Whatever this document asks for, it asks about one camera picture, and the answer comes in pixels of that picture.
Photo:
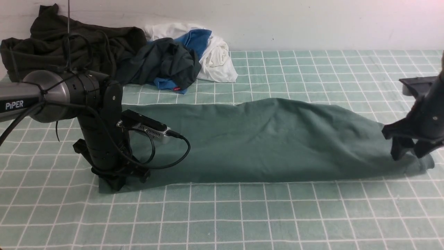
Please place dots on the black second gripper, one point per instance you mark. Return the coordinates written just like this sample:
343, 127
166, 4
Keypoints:
423, 122

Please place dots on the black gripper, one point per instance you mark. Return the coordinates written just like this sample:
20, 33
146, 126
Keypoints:
106, 146

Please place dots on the green long sleeve shirt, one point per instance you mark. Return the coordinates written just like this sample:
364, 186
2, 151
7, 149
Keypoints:
274, 140

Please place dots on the black second robot arm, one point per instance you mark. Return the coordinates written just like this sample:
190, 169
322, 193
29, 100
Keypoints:
422, 129

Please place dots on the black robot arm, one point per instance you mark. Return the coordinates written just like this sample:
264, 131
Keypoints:
47, 97

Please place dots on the green checkered tablecloth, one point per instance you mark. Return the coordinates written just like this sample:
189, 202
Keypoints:
50, 199

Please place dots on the dark grey crumpled garment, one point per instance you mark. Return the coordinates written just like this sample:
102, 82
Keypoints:
145, 65

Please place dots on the white crumpled garment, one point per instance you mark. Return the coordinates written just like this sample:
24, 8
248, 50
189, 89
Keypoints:
216, 62

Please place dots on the blue crumpled garment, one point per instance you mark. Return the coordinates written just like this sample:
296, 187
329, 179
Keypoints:
194, 40

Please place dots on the dark olive crumpled garment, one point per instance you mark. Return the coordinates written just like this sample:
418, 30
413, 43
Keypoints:
94, 47

